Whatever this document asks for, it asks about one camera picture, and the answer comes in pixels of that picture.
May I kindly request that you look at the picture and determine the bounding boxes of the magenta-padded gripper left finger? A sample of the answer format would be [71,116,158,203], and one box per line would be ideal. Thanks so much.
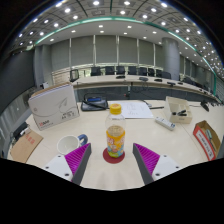
[41,142,93,186]

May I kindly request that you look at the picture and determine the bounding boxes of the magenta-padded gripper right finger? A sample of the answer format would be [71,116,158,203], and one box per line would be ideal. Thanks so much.
[132,142,184,186]

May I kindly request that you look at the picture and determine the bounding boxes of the clear yellow-capped drink bottle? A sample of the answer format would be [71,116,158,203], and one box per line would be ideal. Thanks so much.
[105,103,127,159]

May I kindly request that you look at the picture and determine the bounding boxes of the flat round red coaster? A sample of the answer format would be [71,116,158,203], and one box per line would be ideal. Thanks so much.
[102,147,126,165]

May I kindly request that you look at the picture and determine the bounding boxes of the white remote control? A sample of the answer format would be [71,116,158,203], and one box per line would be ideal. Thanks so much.
[154,116,177,131]

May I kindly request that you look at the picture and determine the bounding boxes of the white paper sheet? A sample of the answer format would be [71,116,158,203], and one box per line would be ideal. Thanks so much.
[108,100,155,120]

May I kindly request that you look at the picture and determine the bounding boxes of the black bag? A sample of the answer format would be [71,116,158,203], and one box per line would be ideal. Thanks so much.
[80,93,109,112]

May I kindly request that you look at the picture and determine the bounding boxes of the open cardboard box red label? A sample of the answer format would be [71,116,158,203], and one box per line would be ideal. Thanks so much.
[192,120,222,162]

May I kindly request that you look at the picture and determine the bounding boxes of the large white cardboard box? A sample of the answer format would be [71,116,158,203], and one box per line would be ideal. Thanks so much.
[27,81,81,132]

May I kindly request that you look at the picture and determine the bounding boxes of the small open beige box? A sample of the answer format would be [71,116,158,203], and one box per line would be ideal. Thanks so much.
[164,95,194,125]

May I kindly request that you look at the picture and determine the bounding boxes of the black power adapter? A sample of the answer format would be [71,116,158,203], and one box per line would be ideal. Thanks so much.
[12,121,29,141]

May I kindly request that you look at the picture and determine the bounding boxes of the long curved conference desk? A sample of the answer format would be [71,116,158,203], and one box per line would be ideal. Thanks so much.
[71,73,221,103]

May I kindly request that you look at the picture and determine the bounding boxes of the row of black office chairs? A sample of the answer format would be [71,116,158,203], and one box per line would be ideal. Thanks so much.
[69,65,198,84]

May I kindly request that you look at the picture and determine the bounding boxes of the group of ceiling lights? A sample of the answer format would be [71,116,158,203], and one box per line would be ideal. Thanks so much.
[13,0,224,78]

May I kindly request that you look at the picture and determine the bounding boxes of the white mug with blue handle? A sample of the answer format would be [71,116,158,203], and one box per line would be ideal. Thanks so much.
[56,133,89,156]

